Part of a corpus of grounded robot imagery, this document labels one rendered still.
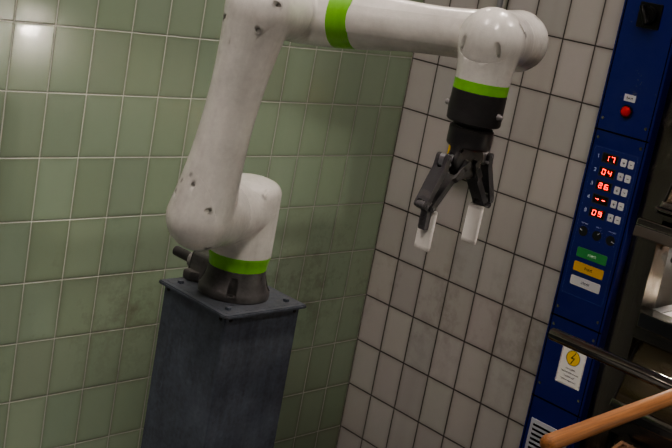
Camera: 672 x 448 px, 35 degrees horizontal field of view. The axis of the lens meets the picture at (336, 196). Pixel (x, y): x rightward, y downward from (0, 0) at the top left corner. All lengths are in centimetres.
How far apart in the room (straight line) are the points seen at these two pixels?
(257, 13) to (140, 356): 124
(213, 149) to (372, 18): 37
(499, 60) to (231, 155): 53
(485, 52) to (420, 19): 23
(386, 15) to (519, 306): 127
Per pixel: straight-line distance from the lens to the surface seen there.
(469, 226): 192
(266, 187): 215
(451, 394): 322
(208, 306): 215
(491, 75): 177
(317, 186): 309
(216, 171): 198
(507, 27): 177
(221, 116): 196
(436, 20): 194
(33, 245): 258
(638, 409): 210
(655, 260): 282
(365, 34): 200
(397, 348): 333
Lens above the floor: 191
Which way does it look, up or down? 13 degrees down
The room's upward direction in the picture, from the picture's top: 11 degrees clockwise
